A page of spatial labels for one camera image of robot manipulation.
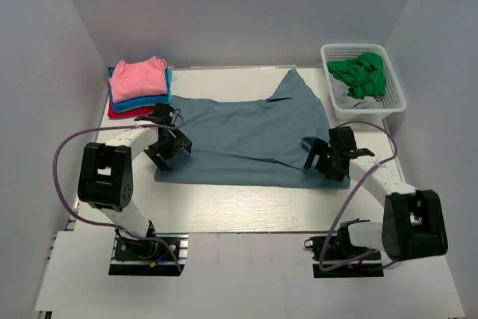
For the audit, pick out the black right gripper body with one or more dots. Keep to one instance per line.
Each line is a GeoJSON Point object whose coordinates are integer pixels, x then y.
{"type": "Point", "coordinates": [326, 164]}

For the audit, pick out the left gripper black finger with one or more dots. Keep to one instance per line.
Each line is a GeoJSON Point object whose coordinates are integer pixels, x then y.
{"type": "Point", "coordinates": [183, 143]}
{"type": "Point", "coordinates": [160, 157]}

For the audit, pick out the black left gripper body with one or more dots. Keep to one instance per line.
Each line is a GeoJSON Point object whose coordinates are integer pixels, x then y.
{"type": "Point", "coordinates": [167, 148]}

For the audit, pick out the grey-blue t-shirt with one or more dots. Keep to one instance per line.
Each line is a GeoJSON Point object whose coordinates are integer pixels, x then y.
{"type": "Point", "coordinates": [264, 142]}

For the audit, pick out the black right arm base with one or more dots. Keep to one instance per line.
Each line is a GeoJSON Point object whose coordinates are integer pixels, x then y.
{"type": "Point", "coordinates": [336, 255]}

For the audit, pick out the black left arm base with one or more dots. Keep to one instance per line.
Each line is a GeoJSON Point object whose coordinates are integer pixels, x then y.
{"type": "Point", "coordinates": [136, 258]}

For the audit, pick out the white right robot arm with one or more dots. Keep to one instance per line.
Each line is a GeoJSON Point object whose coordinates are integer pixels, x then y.
{"type": "Point", "coordinates": [412, 223]}

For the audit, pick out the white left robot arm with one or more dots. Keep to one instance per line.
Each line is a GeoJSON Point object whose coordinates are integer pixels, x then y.
{"type": "Point", "coordinates": [106, 177]}

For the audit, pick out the red folded t-shirt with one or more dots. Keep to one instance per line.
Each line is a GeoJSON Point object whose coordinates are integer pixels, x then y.
{"type": "Point", "coordinates": [132, 107]}

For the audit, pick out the blue folded t-shirt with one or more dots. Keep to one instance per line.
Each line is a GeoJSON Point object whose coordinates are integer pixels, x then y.
{"type": "Point", "coordinates": [169, 80]}

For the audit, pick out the grey t-shirt in basket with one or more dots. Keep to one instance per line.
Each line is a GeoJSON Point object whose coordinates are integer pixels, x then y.
{"type": "Point", "coordinates": [346, 102]}

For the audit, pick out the white plastic laundry basket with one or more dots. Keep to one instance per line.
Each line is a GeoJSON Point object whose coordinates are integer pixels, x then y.
{"type": "Point", "coordinates": [393, 101]}

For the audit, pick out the pink folded t-shirt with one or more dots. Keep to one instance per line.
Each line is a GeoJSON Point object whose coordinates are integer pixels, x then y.
{"type": "Point", "coordinates": [145, 78]}

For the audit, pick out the green t-shirt in basket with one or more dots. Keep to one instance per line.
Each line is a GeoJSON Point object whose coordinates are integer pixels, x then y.
{"type": "Point", "coordinates": [364, 75]}

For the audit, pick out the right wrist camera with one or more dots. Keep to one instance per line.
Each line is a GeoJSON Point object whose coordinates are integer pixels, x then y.
{"type": "Point", "coordinates": [342, 140]}

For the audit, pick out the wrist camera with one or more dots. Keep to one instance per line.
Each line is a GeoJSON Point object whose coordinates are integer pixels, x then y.
{"type": "Point", "coordinates": [342, 140]}
{"type": "Point", "coordinates": [161, 115]}

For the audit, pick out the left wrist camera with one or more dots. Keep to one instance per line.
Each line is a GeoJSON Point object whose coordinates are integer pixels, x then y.
{"type": "Point", "coordinates": [161, 115]}

